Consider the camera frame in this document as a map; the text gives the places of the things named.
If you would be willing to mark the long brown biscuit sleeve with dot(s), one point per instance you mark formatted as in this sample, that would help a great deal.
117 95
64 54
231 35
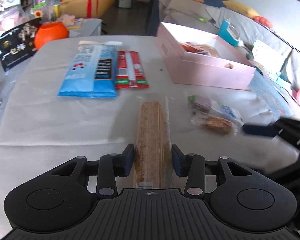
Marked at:
153 160

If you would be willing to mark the yellow cushion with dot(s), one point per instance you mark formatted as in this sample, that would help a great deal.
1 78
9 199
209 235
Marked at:
241 8

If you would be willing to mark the yellow armchair with red ribbon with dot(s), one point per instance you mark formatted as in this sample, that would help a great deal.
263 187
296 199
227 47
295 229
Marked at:
85 8

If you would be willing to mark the small green toy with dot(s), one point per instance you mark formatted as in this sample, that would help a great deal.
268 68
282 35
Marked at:
203 20

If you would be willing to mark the clear bread packet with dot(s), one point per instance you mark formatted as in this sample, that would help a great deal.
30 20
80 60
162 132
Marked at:
207 50

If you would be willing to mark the blue white snack bag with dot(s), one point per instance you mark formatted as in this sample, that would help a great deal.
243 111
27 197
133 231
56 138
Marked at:
92 72

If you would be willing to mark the red green striped snack packet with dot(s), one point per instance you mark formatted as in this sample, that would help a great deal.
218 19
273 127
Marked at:
130 72

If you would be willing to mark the pink gift box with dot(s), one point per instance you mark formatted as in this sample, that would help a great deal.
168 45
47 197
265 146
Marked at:
229 69

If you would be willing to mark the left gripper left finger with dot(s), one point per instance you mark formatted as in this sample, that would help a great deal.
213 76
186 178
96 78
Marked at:
111 166

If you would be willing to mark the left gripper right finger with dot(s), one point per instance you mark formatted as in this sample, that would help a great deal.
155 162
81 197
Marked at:
191 166

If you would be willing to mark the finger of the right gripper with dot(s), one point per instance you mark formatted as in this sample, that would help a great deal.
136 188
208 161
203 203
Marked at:
261 130

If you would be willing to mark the orange pumpkin bucket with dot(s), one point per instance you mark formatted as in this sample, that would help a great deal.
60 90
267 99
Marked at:
50 32

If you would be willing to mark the red roast chicken snack pouch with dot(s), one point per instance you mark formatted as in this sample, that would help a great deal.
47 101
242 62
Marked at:
189 47

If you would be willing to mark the black box with white print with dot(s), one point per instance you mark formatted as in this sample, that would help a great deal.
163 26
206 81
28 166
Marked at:
17 44

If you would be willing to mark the beige sofa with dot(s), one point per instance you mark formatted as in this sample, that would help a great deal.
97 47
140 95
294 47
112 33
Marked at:
186 12

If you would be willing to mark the pink plush toy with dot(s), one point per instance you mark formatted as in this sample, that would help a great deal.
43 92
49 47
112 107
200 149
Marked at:
67 20

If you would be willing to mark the orange red cushion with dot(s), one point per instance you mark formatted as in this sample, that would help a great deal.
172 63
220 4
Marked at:
263 21

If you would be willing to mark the white low side table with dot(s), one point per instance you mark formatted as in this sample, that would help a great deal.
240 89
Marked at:
89 27

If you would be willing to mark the white woven table cloth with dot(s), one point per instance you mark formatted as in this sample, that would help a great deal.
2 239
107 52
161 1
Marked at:
41 130

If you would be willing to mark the green purple snack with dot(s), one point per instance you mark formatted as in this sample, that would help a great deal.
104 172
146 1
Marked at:
211 107

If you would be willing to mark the orange pastry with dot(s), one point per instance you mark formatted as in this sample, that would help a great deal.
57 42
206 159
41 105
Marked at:
215 124

